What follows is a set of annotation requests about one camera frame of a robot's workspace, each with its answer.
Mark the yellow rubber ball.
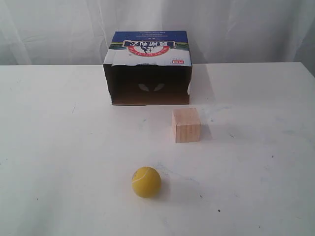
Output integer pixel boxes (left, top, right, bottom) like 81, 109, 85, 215
131, 167, 161, 198

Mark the light wooden cube block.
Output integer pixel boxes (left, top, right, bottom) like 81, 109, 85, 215
172, 108, 201, 143

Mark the blue white cardboard box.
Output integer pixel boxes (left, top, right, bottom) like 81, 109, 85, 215
103, 30, 192, 106

